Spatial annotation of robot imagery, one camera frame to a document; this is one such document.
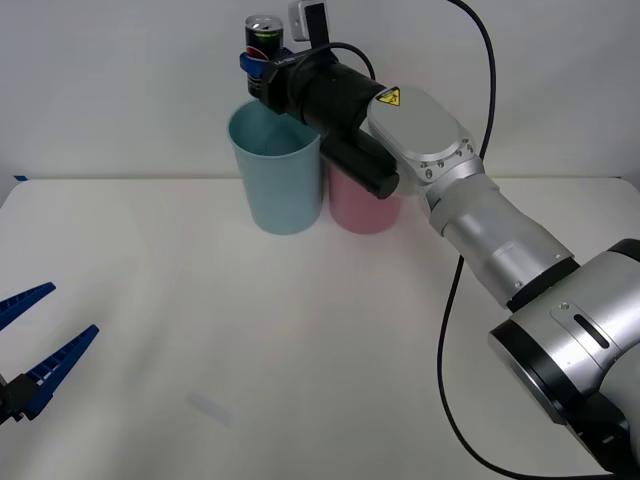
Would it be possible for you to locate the long black cable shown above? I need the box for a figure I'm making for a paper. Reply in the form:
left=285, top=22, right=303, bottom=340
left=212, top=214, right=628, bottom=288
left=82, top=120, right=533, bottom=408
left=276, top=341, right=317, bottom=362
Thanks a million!
left=438, top=0, right=621, bottom=480

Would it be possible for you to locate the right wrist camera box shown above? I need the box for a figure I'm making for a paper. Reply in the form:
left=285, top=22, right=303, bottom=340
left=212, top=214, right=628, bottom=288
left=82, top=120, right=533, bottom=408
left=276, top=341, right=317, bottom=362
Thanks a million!
left=288, top=0, right=331, bottom=49

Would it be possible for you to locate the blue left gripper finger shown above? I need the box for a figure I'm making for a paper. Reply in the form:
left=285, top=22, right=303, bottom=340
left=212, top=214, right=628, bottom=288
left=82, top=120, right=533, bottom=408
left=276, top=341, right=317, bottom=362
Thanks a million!
left=4, top=324, right=100, bottom=422
left=0, top=282, right=57, bottom=331

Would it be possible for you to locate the black drink can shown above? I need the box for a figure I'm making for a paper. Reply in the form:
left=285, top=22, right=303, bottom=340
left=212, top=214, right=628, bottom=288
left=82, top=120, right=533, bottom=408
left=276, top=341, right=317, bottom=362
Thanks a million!
left=243, top=14, right=285, bottom=101

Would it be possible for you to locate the pink plastic bin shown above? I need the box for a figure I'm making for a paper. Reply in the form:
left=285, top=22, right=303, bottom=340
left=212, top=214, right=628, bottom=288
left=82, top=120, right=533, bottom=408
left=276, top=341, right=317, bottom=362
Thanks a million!
left=327, top=162, right=404, bottom=235

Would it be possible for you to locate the short black camera cable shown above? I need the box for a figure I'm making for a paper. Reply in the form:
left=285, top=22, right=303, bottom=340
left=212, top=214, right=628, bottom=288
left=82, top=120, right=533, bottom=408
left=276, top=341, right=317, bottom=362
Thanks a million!
left=313, top=41, right=380, bottom=81

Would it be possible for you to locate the pale blue plastic bin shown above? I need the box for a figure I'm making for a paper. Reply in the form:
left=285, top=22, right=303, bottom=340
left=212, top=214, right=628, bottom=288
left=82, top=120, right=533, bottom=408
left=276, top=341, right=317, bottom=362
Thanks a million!
left=227, top=98, right=321, bottom=236

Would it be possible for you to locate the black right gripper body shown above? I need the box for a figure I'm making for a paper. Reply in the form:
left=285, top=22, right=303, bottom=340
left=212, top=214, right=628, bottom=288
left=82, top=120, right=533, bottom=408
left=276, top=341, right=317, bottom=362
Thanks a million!
left=258, top=48, right=335, bottom=119

